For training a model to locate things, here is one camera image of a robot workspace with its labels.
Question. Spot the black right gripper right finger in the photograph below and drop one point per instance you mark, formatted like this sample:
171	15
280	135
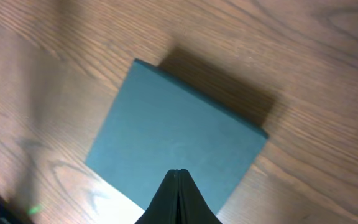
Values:
191	206

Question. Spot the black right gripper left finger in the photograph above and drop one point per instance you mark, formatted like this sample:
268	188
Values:
163	207

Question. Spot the black box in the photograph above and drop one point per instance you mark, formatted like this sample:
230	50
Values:
158	123

